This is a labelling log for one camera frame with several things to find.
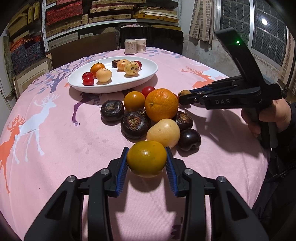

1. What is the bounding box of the paper cup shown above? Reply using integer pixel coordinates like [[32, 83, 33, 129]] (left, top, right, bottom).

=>
[[135, 38, 147, 53]]

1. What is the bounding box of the pile of blue patterned boxes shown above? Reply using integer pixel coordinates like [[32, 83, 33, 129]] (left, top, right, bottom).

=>
[[9, 35, 45, 75]]

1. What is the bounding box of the stack of tan woven boxes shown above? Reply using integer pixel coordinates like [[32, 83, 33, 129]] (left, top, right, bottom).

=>
[[46, 0, 181, 37]]

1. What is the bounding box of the pale drink can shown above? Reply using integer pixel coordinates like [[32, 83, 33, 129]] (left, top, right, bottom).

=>
[[124, 39, 137, 55]]

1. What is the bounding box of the white oval plate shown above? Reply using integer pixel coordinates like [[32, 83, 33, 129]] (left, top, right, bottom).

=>
[[68, 56, 158, 94]]

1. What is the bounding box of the cream framed panel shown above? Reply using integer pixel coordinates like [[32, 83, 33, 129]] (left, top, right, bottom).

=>
[[13, 57, 52, 98]]

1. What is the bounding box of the small orange tangerine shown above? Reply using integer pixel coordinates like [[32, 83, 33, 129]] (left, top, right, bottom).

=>
[[90, 62, 106, 77]]

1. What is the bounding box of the person's right forearm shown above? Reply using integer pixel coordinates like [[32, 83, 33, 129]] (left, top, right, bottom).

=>
[[252, 102, 296, 241]]

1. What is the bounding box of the yellow round fruit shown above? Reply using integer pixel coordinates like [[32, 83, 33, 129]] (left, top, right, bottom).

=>
[[116, 59, 130, 71], [146, 118, 181, 149], [124, 61, 140, 76], [96, 69, 112, 83]]

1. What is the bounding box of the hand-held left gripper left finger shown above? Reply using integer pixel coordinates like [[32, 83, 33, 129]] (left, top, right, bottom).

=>
[[24, 146, 130, 241]]

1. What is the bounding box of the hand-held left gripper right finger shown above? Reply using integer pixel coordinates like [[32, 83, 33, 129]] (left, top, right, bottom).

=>
[[165, 146, 270, 241]]

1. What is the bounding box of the green-orange tangerine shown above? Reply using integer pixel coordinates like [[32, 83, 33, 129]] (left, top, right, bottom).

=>
[[124, 91, 146, 113], [126, 140, 167, 178]]

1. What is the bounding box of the pink deer print tablecloth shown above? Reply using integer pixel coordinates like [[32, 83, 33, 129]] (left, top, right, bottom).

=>
[[0, 47, 271, 241]]

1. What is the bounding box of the brown wooden board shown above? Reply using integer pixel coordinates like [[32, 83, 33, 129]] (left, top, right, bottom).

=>
[[51, 31, 117, 69]]

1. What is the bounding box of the white metal shelf rack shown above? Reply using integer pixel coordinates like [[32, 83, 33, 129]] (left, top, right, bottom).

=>
[[42, 0, 183, 47]]

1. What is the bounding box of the pile of yellow woven boxes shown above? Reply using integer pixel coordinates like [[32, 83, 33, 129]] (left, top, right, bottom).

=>
[[7, 1, 42, 39]]

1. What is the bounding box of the large orange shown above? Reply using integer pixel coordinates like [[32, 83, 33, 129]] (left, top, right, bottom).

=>
[[145, 88, 179, 122]]

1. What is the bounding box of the person's right hand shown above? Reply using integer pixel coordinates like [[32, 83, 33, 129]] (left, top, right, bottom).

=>
[[240, 99, 292, 139]]

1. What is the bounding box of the large red patterned box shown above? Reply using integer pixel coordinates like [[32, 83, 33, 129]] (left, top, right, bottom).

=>
[[46, 0, 84, 26]]

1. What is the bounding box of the barred window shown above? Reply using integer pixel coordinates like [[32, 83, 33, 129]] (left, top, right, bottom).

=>
[[220, 0, 296, 70]]

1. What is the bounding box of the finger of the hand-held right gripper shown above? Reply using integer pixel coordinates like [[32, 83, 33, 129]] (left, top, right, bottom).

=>
[[188, 77, 243, 93], [178, 91, 209, 106]]

